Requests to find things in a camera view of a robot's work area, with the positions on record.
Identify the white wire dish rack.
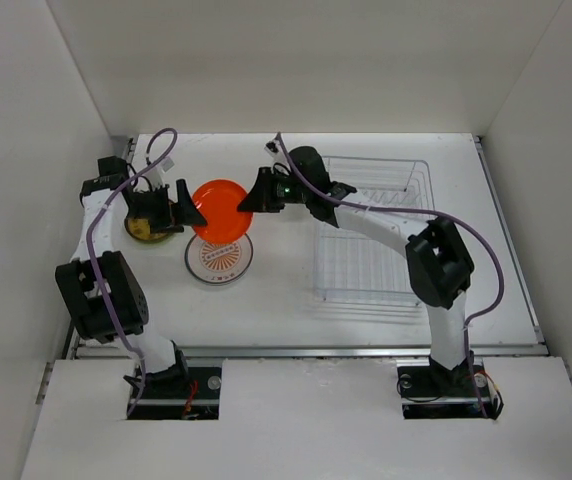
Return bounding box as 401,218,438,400
314,156,434,307

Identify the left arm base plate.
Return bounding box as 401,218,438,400
124,365,222,421

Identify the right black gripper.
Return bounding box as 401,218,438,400
236,167,311,213

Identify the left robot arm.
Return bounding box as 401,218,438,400
55,156,207,397

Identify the white plate red pattern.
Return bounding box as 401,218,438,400
184,235,254,286

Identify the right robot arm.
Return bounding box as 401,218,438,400
237,141,474,394

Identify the lime green plate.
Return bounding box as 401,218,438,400
135,235,175,248

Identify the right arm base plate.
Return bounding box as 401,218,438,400
396,360,505,420

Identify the olive brown plate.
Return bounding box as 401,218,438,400
124,216,175,244

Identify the orange plate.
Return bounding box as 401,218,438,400
192,179,253,244

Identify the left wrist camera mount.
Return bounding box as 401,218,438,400
142,156,175,191

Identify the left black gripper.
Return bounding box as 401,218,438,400
127,179,207,233

